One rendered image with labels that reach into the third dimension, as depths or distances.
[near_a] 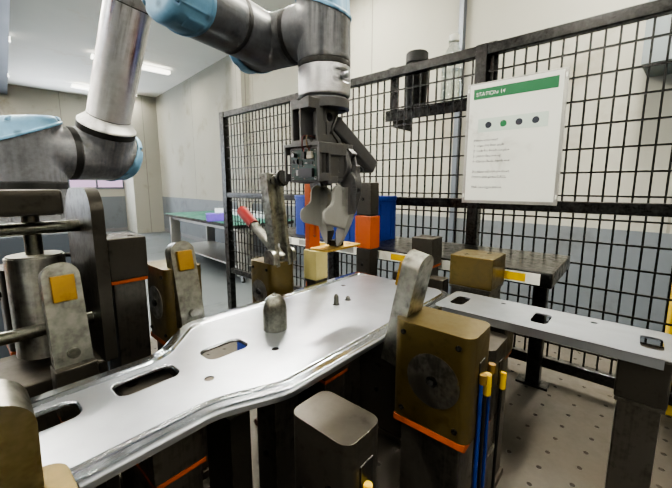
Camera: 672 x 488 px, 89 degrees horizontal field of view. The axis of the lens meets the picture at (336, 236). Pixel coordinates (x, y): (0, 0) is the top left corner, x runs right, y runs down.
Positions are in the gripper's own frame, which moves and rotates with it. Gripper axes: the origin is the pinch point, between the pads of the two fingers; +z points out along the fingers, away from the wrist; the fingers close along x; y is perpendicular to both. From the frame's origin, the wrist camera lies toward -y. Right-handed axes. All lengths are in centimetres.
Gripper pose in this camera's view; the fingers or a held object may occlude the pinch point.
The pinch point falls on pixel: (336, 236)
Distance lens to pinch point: 54.4
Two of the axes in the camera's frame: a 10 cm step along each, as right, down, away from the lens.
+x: 7.5, 1.0, -6.5
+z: 0.1, 9.9, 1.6
